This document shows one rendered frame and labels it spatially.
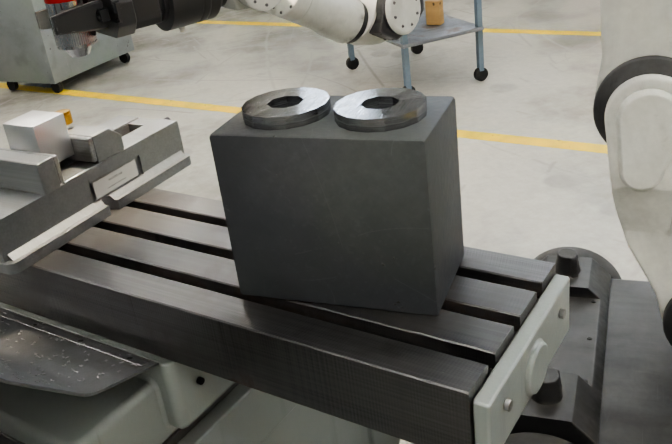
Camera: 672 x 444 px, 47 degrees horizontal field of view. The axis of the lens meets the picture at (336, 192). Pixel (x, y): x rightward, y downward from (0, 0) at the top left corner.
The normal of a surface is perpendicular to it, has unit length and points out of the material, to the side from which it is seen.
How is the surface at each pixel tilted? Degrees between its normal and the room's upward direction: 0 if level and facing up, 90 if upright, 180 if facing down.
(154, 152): 90
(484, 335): 0
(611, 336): 0
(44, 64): 90
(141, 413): 90
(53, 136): 90
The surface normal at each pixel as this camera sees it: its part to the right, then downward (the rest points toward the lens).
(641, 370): -0.12, -0.90
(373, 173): -0.35, 0.44
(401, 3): 0.70, 0.13
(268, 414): 0.84, 0.14
